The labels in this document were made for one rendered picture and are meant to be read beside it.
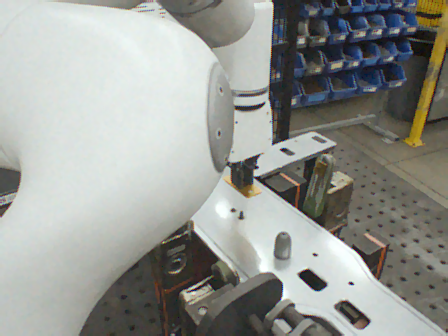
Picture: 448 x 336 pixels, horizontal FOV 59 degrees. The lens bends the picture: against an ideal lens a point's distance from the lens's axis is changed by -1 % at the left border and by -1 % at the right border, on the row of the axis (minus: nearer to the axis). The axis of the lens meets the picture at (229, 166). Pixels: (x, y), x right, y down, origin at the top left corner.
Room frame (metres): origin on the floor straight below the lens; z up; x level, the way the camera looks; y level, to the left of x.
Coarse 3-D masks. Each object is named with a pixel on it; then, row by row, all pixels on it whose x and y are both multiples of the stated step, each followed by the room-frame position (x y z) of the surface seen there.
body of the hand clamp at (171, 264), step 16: (176, 240) 0.53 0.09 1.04; (160, 256) 0.51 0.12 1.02; (176, 256) 0.53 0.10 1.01; (160, 272) 0.51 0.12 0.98; (176, 272) 0.53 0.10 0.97; (192, 272) 0.55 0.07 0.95; (160, 288) 0.54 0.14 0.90; (176, 288) 0.53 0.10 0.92; (160, 304) 0.55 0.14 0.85; (176, 304) 0.53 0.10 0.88; (160, 320) 0.55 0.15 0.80; (176, 320) 0.53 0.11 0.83
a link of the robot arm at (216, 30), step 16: (224, 0) 0.41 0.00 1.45; (240, 0) 0.45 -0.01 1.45; (176, 16) 0.42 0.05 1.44; (192, 16) 0.41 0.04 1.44; (208, 16) 0.42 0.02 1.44; (224, 16) 0.43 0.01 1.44; (240, 16) 0.46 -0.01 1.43; (192, 32) 0.46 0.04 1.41; (208, 32) 0.45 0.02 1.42; (224, 32) 0.46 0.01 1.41; (240, 32) 0.49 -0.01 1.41
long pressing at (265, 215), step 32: (224, 192) 0.74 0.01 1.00; (224, 224) 0.62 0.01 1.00; (256, 224) 0.62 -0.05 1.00; (288, 224) 0.62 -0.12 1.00; (224, 256) 0.53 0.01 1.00; (256, 256) 0.53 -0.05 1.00; (320, 256) 0.53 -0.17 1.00; (352, 256) 0.53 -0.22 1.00; (288, 288) 0.46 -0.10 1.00; (352, 288) 0.46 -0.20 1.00; (384, 288) 0.46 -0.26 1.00; (320, 320) 0.40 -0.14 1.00; (384, 320) 0.40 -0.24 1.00; (416, 320) 0.40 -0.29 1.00
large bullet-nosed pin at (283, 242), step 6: (282, 234) 0.54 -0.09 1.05; (288, 234) 0.54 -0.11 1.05; (276, 240) 0.54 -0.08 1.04; (282, 240) 0.53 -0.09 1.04; (288, 240) 0.53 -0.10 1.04; (276, 246) 0.53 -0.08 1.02; (282, 246) 0.53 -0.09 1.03; (288, 246) 0.53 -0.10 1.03; (276, 252) 0.53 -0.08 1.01; (282, 252) 0.53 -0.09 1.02; (288, 252) 0.53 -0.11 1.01; (282, 258) 0.53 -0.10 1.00
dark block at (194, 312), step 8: (224, 288) 0.35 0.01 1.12; (232, 288) 0.35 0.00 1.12; (208, 296) 0.34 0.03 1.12; (216, 296) 0.34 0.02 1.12; (192, 304) 0.33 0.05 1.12; (200, 304) 0.33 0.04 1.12; (208, 304) 0.33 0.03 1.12; (192, 312) 0.32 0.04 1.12; (200, 312) 0.32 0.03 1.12; (192, 320) 0.31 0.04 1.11; (192, 328) 0.31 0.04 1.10
